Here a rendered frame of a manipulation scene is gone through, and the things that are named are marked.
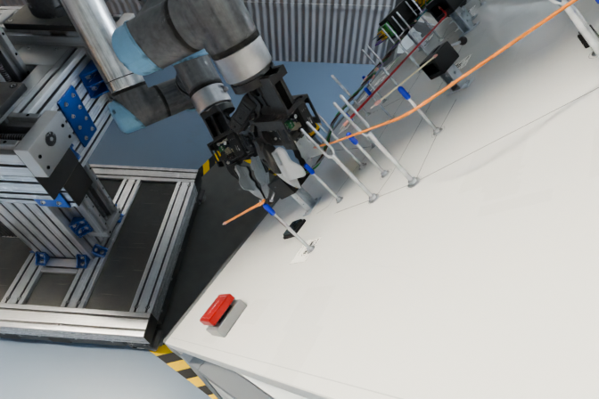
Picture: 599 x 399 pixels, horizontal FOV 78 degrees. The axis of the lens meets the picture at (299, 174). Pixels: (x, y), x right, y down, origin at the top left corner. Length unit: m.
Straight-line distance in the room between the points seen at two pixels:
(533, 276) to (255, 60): 0.40
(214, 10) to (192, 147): 2.00
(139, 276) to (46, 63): 0.90
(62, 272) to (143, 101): 1.17
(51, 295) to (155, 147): 1.09
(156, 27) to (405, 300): 0.44
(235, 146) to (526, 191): 0.53
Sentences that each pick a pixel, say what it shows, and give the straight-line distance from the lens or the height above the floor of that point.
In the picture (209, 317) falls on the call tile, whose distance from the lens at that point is 0.60.
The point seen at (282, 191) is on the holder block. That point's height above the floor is 1.14.
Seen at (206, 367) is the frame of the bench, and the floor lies 0.80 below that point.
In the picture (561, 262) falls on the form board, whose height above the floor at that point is 1.48.
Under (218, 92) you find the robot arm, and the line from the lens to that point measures 0.78.
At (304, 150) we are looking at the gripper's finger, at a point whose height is 1.22.
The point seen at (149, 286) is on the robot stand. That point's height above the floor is 0.23.
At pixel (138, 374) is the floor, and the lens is 1.84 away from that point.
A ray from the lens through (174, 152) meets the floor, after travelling 2.47.
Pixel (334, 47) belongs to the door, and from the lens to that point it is 3.08.
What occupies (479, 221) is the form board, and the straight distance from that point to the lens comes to 0.34.
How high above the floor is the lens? 1.68
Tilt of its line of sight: 49 degrees down
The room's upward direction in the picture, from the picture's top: straight up
